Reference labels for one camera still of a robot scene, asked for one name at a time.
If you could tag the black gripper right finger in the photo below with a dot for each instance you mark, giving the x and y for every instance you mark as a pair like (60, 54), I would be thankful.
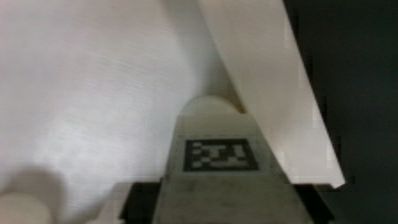
(316, 204)

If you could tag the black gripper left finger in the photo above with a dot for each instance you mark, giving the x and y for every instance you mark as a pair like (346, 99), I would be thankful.
(131, 204)

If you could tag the white table leg with tag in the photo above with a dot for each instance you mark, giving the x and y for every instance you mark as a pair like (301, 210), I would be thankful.
(225, 184)

